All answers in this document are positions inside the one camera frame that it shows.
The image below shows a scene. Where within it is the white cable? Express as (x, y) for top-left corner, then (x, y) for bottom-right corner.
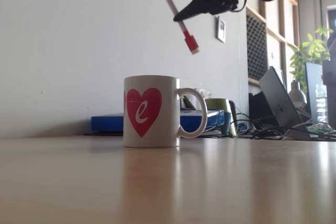
(287, 115), (317, 132)

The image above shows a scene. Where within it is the green potted plant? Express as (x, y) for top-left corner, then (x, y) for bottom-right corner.
(288, 24), (334, 88)

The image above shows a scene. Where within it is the clear water bottle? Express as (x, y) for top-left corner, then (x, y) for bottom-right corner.
(316, 83), (328, 122)

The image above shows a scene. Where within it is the blue-framed monitor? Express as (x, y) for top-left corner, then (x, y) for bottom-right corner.
(304, 61), (329, 124)

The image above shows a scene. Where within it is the black perforated grid panel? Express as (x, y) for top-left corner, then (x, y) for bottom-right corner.
(246, 11), (269, 80)

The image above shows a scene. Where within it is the white desk lamp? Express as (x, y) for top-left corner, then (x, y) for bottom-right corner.
(288, 80), (308, 109)

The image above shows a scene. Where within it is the grey laptop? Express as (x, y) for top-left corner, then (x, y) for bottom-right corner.
(258, 66), (313, 141)

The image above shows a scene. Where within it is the clear plastic container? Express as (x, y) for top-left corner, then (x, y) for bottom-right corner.
(193, 87), (213, 101)

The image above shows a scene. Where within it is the blue flat box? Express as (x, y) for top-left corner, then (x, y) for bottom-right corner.
(91, 109), (225, 132)

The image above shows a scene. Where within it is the green mug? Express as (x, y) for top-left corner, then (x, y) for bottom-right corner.
(204, 98), (237, 136)

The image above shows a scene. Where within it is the red and white marker pen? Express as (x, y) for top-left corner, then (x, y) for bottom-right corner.
(162, 0), (201, 56)

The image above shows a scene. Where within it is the small white wall frame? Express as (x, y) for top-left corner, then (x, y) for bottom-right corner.
(216, 15), (226, 43)

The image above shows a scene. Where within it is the wooden shelf unit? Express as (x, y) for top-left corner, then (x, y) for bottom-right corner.
(246, 0), (301, 86)

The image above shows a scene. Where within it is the white mug with red heart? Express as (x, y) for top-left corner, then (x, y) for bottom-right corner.
(122, 75), (208, 148)

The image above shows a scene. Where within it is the black cable bundle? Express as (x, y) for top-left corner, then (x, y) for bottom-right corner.
(233, 112), (289, 141)

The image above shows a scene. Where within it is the green circuit board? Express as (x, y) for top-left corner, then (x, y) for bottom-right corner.
(307, 122), (332, 133)

